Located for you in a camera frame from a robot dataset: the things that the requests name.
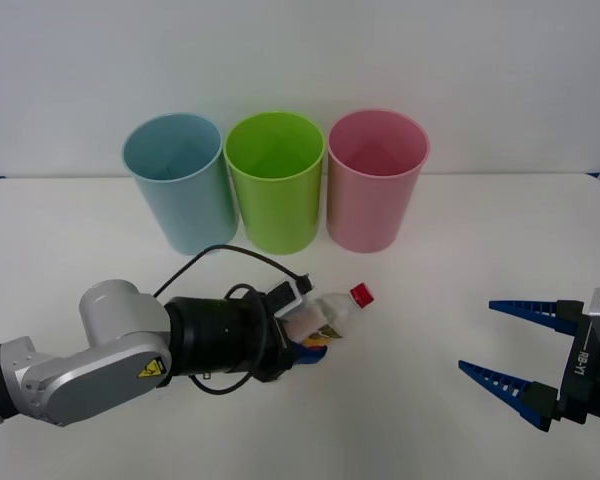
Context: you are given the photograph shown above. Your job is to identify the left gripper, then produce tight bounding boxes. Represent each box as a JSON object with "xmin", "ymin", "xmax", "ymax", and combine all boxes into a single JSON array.
[{"xmin": 252, "ymin": 316, "xmax": 330, "ymax": 385}]

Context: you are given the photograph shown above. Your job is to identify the green waste bin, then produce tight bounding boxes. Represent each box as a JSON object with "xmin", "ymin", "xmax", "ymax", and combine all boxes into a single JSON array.
[{"xmin": 223, "ymin": 110, "xmax": 326, "ymax": 256}]

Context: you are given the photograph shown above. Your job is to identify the pink waste bin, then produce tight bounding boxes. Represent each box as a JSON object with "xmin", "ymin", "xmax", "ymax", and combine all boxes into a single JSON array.
[{"xmin": 326, "ymin": 108, "xmax": 431, "ymax": 255}]

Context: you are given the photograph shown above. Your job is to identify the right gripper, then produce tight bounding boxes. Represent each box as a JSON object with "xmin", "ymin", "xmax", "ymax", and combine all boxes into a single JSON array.
[{"xmin": 458, "ymin": 298, "xmax": 600, "ymax": 433}]

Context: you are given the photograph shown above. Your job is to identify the pale blue waste bin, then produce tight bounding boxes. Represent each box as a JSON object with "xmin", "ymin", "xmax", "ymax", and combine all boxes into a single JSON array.
[{"xmin": 121, "ymin": 112, "xmax": 240, "ymax": 255}]

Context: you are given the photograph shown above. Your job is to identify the clear bottle with red cap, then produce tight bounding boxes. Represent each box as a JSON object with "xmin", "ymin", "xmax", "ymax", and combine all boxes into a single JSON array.
[{"xmin": 286, "ymin": 282, "xmax": 378, "ymax": 352}]

